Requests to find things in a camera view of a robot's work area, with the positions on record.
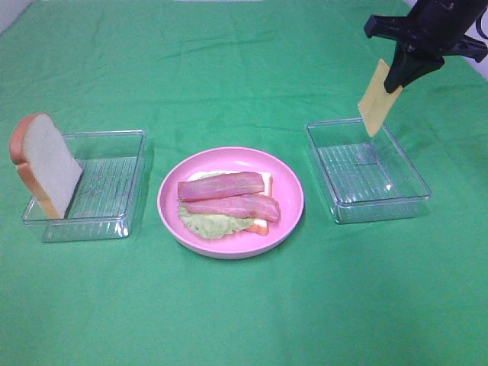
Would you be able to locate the clear right plastic container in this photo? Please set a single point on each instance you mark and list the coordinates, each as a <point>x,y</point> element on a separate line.
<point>364,178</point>

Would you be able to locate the green lettuce leaf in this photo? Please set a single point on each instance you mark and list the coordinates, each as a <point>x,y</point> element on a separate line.
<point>212,225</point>

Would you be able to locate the bread slice with brown crust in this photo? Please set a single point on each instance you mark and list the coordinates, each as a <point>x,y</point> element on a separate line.
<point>259,226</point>

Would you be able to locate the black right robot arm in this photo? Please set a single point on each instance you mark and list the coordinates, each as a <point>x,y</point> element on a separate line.
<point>431,31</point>

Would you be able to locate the clear left plastic container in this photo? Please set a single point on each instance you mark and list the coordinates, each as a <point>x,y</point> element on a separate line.
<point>105,201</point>

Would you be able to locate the pink round plate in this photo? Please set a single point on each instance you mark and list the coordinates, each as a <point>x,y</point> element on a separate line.
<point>286,189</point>

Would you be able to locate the leaning bread slice left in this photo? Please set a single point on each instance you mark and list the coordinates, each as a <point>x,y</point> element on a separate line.
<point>44,163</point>

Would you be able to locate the clear plastic container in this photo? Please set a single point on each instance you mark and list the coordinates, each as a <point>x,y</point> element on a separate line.
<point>364,178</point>
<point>105,201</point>

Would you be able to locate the yellow cheese slice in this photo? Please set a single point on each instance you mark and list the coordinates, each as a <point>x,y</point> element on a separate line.
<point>376,102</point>

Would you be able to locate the bacon strip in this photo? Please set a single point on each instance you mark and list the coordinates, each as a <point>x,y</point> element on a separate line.
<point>240,206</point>
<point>221,186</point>

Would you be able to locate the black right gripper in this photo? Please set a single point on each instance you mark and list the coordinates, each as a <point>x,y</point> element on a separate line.
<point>437,27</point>

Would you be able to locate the green tablecloth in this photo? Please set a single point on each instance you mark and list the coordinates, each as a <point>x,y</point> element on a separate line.
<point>197,75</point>

